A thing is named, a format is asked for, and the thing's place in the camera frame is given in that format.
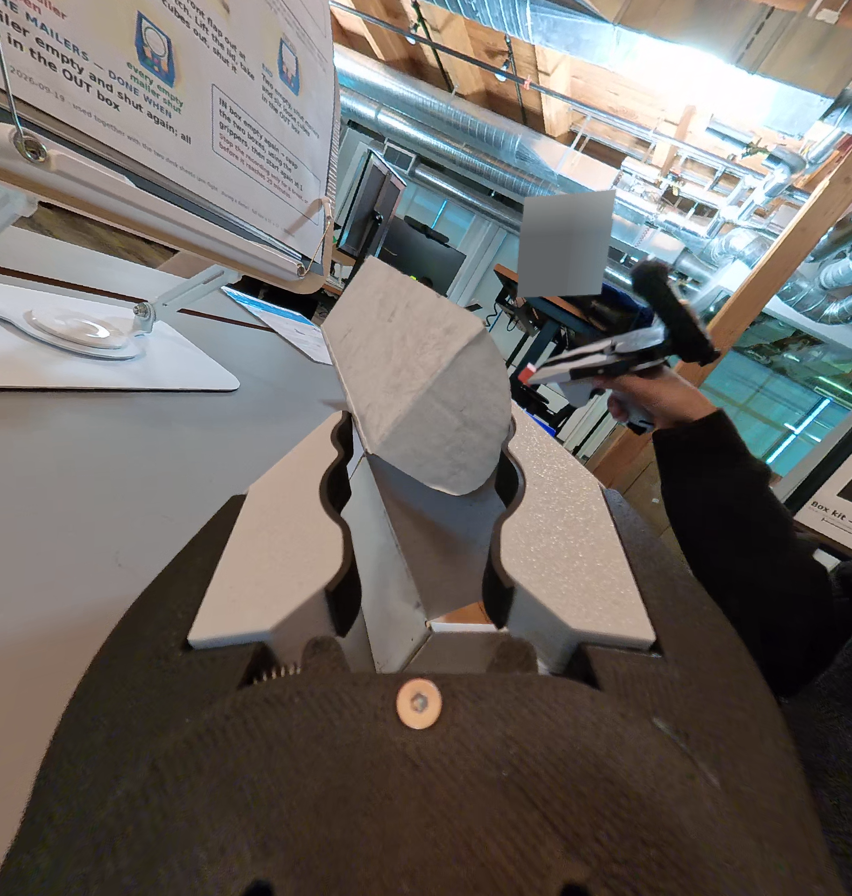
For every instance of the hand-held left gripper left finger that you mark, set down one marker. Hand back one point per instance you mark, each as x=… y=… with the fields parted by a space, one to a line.
x=272 y=560

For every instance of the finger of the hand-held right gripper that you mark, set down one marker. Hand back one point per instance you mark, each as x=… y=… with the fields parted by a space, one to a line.
x=573 y=374
x=622 y=341

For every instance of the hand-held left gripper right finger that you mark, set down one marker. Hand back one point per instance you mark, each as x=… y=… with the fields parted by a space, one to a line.
x=573 y=560

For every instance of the white cardboard mailer box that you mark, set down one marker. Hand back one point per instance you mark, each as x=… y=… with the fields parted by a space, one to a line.
x=412 y=364

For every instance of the person's right forearm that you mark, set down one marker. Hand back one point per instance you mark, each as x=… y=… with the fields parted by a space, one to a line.
x=734 y=546

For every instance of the grey desk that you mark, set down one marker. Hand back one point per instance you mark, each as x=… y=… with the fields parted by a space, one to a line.
x=117 y=476

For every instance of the person's right hand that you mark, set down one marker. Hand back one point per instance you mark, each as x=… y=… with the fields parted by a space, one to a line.
x=664 y=395

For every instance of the orange-topped table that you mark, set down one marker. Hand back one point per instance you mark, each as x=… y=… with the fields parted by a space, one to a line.
x=531 y=329

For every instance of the black monitor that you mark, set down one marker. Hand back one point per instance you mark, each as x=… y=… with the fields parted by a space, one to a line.
x=426 y=252

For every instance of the white document stand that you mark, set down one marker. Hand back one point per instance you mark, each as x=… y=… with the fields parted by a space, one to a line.
x=152 y=364

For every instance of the blue-edged paper sheet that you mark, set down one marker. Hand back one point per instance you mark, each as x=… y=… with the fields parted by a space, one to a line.
x=293 y=329

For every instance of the white printed sign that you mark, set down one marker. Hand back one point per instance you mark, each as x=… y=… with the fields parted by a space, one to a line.
x=839 y=518

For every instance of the grey framed panel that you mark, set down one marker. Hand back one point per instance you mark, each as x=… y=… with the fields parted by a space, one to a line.
x=370 y=203

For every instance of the printed instruction sheet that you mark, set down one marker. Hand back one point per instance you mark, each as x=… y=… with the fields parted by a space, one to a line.
x=188 y=70

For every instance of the wooden post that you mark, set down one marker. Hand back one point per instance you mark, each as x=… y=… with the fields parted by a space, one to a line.
x=769 y=280

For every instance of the silver ventilation duct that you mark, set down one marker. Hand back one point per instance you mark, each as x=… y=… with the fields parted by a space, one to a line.
x=454 y=119

